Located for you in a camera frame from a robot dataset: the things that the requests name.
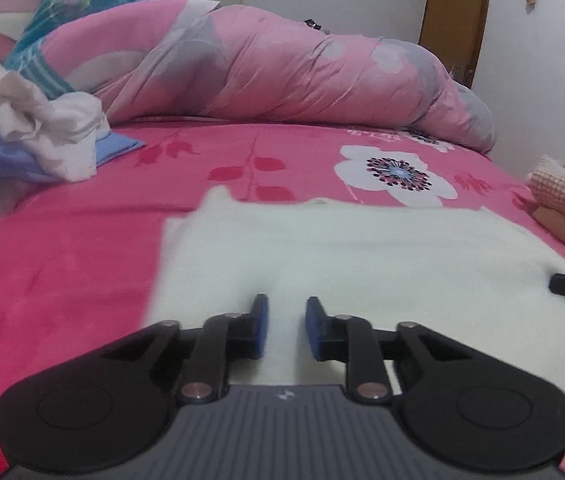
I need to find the brown wooden door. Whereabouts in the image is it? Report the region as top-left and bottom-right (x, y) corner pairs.
(419, 0), (493, 91)

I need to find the light blue cloth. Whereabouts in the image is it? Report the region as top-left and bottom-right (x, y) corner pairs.
(0, 125), (146, 181)

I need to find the white crumpled shirt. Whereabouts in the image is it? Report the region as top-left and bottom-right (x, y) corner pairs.
(0, 47), (110, 183)

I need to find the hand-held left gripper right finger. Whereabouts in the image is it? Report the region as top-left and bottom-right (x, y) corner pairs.
(305, 296), (473, 405)

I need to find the cream white sweater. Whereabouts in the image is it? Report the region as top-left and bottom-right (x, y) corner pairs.
(145, 185), (565, 401)

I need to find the pink floral bed blanket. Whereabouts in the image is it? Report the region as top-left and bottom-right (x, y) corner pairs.
(0, 120), (565, 480)

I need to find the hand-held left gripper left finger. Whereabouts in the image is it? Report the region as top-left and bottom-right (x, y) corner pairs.
(100, 294), (269, 406)

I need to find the pink floral duvet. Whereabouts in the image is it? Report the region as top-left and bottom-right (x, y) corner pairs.
(42, 0), (496, 153)

